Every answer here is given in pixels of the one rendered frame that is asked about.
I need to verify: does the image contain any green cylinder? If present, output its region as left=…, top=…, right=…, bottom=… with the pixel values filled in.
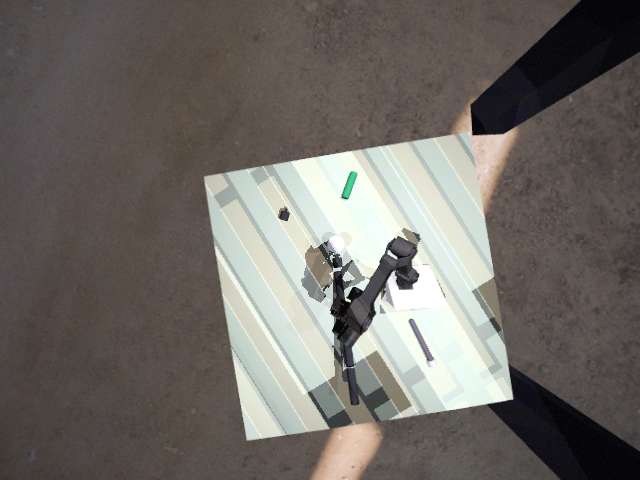
left=342, top=171, right=358, bottom=199

